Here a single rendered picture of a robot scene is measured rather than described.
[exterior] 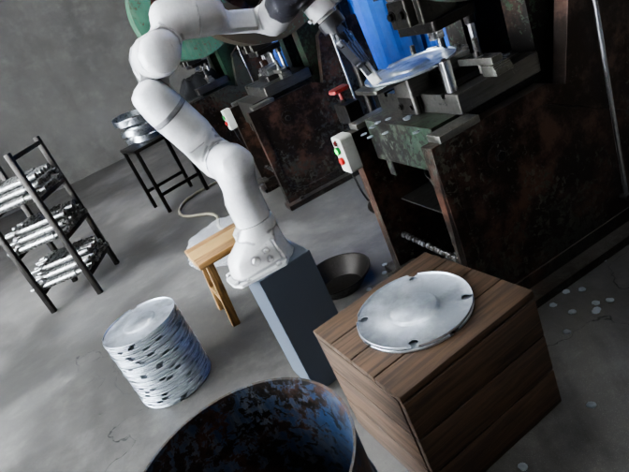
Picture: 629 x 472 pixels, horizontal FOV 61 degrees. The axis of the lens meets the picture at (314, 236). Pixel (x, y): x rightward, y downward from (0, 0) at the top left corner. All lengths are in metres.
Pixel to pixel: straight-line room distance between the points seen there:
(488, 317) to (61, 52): 7.33
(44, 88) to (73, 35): 0.79
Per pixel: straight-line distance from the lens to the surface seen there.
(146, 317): 2.10
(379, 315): 1.35
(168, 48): 1.39
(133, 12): 4.55
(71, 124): 8.08
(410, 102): 1.71
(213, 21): 1.49
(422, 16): 1.68
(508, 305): 1.27
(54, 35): 8.09
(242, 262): 1.55
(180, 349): 2.05
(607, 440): 1.45
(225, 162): 1.42
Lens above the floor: 1.12
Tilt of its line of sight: 24 degrees down
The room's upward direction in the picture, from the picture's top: 24 degrees counter-clockwise
